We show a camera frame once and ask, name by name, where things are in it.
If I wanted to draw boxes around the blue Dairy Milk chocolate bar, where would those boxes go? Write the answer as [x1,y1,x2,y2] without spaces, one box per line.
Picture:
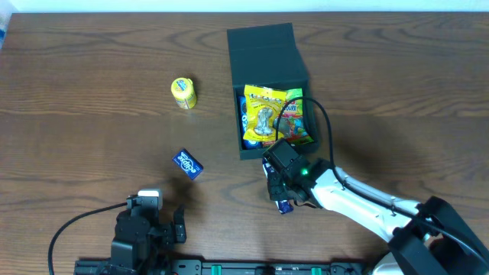
[262,158,293,215]

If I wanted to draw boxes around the blue Oreo cookie pack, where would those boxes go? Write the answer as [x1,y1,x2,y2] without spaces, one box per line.
[238,96,262,150]

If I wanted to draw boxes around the yellow snack bag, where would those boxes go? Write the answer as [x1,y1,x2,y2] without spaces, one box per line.
[243,85,287,142]

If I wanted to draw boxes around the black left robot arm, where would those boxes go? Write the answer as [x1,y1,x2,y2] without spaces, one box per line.
[96,195,186,275]

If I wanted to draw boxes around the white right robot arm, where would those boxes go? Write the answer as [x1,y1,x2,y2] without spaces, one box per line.
[263,156,488,274]

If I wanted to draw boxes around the blue Eclipse mints box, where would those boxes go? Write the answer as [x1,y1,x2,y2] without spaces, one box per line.
[173,148,203,180]

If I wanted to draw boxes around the dark green open box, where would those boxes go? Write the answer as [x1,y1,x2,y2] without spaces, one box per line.
[227,23,311,160]

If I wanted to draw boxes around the yellow gum bottle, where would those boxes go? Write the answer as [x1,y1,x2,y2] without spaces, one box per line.
[170,77,197,109]

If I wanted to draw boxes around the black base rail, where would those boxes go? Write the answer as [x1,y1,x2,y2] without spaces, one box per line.
[73,260,364,275]

